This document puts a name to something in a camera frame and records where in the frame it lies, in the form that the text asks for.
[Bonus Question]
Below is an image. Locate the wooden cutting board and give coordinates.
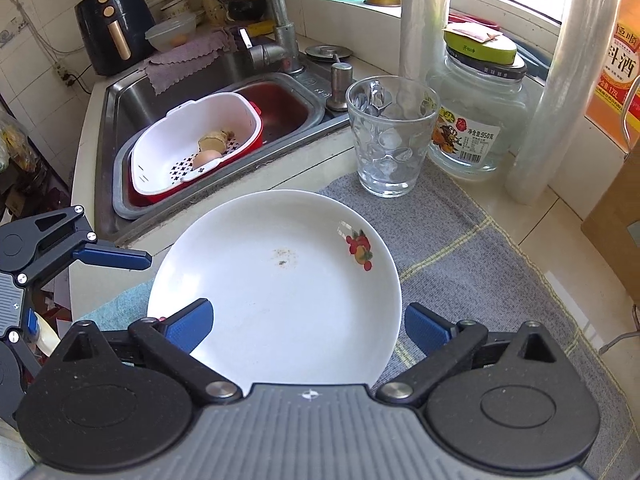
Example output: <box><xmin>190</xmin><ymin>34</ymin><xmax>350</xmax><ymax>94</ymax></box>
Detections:
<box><xmin>580</xmin><ymin>152</ymin><xmax>640</xmax><ymax>306</ymax></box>

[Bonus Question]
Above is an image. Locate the grey and teal checked towel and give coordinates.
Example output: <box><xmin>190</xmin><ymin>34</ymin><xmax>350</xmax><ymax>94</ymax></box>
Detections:
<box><xmin>72</xmin><ymin>157</ymin><xmax>626</xmax><ymax>466</ymax></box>

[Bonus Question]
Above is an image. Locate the purple dish cloth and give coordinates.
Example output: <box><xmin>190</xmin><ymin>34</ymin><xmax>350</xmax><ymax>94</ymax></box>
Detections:
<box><xmin>145</xmin><ymin>30</ymin><xmax>238</xmax><ymax>96</ymax></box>

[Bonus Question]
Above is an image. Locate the clear glass tumbler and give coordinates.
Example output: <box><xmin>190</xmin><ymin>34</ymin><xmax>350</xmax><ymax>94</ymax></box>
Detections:
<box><xmin>346</xmin><ymin>76</ymin><xmax>440</xmax><ymax>198</ymax></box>

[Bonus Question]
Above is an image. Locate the orange cooking wine bottle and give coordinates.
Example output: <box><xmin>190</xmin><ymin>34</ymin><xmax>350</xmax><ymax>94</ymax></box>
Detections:
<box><xmin>585</xmin><ymin>0</ymin><xmax>640</xmax><ymax>153</ymax></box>

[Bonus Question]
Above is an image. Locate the small sachet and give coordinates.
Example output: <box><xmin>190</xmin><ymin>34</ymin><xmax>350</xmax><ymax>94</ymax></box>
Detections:
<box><xmin>447</xmin><ymin>22</ymin><xmax>503</xmax><ymax>42</ymax></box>

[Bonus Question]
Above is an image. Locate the glass jar with green lid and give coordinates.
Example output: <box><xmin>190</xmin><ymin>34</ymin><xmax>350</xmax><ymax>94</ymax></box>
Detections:
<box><xmin>427</xmin><ymin>25</ymin><xmax>528</xmax><ymax>176</ymax></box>

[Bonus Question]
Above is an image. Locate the metal faucet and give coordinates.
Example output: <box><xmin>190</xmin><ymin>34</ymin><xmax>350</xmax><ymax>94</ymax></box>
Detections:
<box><xmin>240</xmin><ymin>0</ymin><xmax>306</xmax><ymax>73</ymax></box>

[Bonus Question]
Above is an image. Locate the white colander basket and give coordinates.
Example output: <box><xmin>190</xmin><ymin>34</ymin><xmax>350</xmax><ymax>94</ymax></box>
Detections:
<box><xmin>131</xmin><ymin>92</ymin><xmax>264</xmax><ymax>196</ymax></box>

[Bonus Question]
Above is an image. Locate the clear lidded food container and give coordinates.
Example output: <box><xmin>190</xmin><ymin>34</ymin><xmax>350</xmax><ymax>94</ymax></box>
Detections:
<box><xmin>145</xmin><ymin>12</ymin><xmax>198</xmax><ymax>53</ymax></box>

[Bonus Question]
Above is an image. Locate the red basin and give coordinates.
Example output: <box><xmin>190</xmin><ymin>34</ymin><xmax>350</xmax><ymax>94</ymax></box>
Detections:
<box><xmin>129</xmin><ymin>82</ymin><xmax>326</xmax><ymax>207</ymax></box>

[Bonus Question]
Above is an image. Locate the metal soap pump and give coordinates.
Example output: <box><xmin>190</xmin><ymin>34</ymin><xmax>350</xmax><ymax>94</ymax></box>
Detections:
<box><xmin>327</xmin><ymin>62</ymin><xmax>357</xmax><ymax>111</ymax></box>

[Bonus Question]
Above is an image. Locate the tall plastic wrap roll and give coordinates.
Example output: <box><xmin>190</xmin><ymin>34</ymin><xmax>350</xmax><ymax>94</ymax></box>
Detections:
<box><xmin>505</xmin><ymin>0</ymin><xmax>626</xmax><ymax>206</ymax></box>

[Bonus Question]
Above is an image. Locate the white plate single fruit print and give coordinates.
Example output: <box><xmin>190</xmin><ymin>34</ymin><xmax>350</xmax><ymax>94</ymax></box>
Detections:
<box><xmin>146</xmin><ymin>189</ymin><xmax>403</xmax><ymax>396</ymax></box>

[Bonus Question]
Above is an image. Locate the short plastic wrap roll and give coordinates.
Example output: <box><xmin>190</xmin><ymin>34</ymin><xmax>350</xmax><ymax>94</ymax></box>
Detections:
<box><xmin>398</xmin><ymin>0</ymin><xmax>453</xmax><ymax>86</ymax></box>

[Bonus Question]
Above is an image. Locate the white enamel pot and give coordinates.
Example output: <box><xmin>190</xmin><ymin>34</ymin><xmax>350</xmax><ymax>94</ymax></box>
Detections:
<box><xmin>159</xmin><ymin>0</ymin><xmax>195</xmax><ymax>25</ymax></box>

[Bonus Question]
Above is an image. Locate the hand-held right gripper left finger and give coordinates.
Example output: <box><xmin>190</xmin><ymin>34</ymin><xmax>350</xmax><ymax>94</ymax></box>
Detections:
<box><xmin>52</xmin><ymin>298</ymin><xmax>243</xmax><ymax>408</ymax></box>

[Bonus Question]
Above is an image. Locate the stainless steel sink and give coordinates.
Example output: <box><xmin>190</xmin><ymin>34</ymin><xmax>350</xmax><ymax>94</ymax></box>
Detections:
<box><xmin>95</xmin><ymin>45</ymin><xmax>351</xmax><ymax>241</ymax></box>

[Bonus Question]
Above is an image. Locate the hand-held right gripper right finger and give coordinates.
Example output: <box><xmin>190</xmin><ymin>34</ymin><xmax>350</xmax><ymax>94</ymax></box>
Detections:
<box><xmin>375</xmin><ymin>304</ymin><xmax>570</xmax><ymax>407</ymax></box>

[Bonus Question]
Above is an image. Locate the metal drain cap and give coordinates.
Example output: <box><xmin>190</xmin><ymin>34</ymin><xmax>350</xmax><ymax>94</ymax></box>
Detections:
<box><xmin>305</xmin><ymin>44</ymin><xmax>353</xmax><ymax>61</ymax></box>

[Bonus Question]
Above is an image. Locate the black air fryer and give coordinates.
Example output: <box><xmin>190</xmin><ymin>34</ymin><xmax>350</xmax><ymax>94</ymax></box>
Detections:
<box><xmin>75</xmin><ymin>0</ymin><xmax>156</xmax><ymax>76</ymax></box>

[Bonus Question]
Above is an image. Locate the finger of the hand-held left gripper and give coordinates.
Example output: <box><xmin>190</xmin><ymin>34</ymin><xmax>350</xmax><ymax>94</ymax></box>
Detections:
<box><xmin>17</xmin><ymin>205</ymin><xmax>153</xmax><ymax>287</ymax></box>
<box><xmin>0</xmin><ymin>330</ymin><xmax>46</xmax><ymax>391</ymax></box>

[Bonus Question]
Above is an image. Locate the ginger root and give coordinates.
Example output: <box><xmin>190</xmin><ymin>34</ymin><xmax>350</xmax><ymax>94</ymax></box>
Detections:
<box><xmin>200</xmin><ymin>132</ymin><xmax>236</xmax><ymax>153</ymax></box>

